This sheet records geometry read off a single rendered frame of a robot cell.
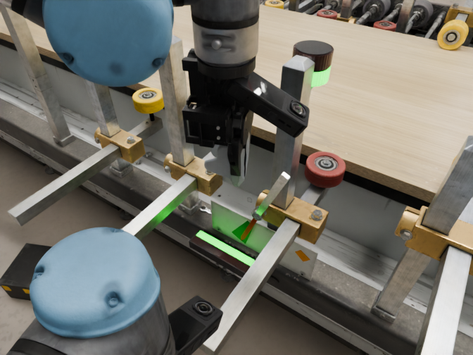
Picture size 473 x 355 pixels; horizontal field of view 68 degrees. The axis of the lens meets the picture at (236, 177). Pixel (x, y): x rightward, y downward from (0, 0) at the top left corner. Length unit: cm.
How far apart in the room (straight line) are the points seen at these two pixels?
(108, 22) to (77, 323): 17
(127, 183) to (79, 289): 79
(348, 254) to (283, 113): 58
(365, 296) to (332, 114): 42
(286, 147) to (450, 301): 31
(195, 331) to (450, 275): 34
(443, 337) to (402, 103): 65
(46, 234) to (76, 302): 174
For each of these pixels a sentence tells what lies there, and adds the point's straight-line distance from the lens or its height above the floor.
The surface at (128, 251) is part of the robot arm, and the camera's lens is 24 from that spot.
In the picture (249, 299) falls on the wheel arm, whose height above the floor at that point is 86.
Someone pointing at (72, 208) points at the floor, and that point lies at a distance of 204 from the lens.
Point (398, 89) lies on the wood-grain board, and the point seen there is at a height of 90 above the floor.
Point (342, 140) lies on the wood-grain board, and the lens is 82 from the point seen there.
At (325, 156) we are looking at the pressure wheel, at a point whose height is 90.
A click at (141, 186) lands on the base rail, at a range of 99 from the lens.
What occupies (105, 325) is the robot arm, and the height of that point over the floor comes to 117.
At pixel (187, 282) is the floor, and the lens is 160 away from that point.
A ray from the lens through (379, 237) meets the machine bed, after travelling 95.
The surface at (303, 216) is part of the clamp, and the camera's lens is 67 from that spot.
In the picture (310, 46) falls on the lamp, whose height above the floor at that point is 116.
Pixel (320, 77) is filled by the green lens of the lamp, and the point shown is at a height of 113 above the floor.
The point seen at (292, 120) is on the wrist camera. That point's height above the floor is 113.
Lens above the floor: 137
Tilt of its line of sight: 43 degrees down
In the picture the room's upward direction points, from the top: straight up
